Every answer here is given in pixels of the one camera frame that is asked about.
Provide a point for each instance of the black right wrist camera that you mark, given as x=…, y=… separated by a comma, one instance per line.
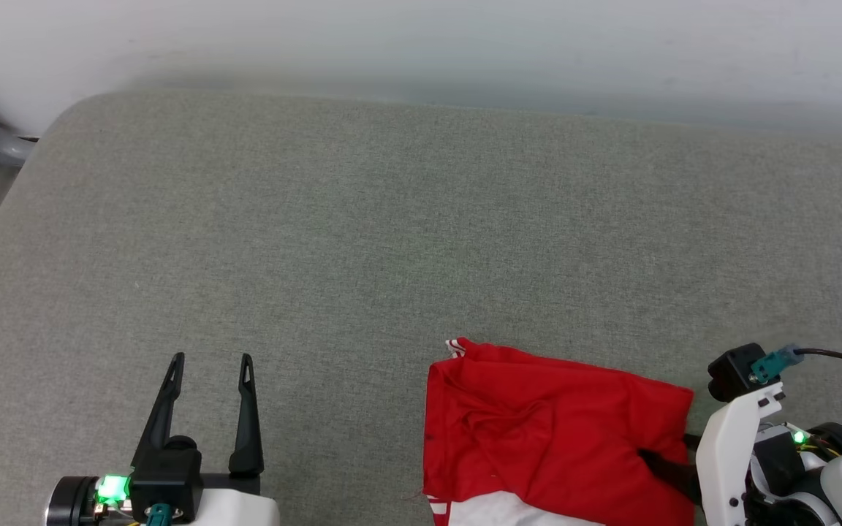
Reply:
x=731, y=372

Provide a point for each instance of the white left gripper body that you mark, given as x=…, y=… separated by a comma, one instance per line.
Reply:
x=238, y=511

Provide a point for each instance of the grey fabric sofa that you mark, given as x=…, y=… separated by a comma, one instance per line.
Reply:
x=392, y=219

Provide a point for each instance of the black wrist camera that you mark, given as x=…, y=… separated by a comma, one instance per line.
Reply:
x=165, y=482
x=731, y=372

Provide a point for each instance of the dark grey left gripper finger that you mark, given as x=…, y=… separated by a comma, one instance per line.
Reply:
x=248, y=438
x=161, y=416

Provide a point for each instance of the teal right camera connector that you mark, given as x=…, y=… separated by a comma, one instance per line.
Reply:
x=768, y=364

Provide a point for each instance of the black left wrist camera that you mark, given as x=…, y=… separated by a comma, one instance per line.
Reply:
x=165, y=482

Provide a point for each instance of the teal camera connector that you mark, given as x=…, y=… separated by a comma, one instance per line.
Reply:
x=768, y=364
x=159, y=517

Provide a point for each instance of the teal left camera connector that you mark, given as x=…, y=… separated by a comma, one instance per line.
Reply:
x=159, y=517

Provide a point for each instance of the red Bulls 23 jersey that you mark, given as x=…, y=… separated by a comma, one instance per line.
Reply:
x=538, y=424

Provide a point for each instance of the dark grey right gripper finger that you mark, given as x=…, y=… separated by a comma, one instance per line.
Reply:
x=677, y=475
x=692, y=440

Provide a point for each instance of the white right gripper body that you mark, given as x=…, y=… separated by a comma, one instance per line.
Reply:
x=724, y=460

